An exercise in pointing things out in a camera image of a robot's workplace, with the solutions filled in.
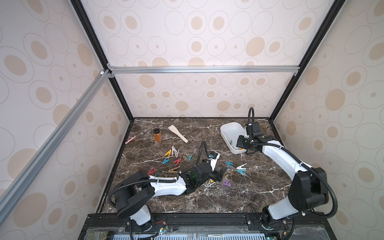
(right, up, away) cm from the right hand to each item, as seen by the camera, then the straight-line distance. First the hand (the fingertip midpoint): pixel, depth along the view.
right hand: (245, 142), depth 90 cm
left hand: (-14, -12, -11) cm, 21 cm away
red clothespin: (-41, -13, +6) cm, 43 cm away
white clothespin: (-44, -6, +10) cm, 46 cm away
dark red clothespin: (-57, -18, +2) cm, 60 cm away
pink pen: (-78, -1, +16) cm, 80 cm away
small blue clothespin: (-34, -10, +8) cm, 36 cm away
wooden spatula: (-46, +7, +24) cm, 52 cm away
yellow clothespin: (-48, -8, +10) cm, 50 cm away
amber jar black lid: (-55, +4, +10) cm, 57 cm away
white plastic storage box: (-5, +6, +17) cm, 19 cm away
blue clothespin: (-49, -13, +6) cm, 51 cm away
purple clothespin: (-12, -24, -3) cm, 27 cm away
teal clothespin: (-1, -18, +2) cm, 18 cm away
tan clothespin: (-43, -17, +2) cm, 47 cm away
